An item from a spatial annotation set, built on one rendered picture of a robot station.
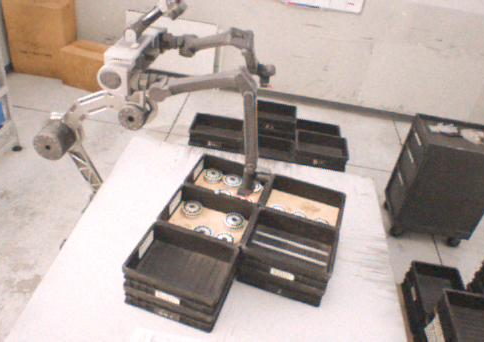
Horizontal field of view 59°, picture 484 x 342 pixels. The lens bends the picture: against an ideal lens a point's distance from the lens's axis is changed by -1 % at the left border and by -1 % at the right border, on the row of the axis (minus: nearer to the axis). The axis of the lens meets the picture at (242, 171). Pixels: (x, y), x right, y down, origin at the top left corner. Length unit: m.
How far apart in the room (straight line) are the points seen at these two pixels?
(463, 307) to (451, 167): 1.03
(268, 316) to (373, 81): 3.69
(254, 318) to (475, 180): 2.03
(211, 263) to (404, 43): 3.73
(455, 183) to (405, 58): 2.12
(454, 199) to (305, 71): 2.38
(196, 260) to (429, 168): 1.90
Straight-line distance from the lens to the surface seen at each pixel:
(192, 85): 1.83
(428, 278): 3.06
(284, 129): 3.58
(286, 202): 2.30
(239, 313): 1.94
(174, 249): 1.97
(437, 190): 3.38
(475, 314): 2.70
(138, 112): 2.23
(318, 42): 4.96
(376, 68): 5.13
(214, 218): 2.13
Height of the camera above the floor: 2.27
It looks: 36 degrees down
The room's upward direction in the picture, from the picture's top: 9 degrees clockwise
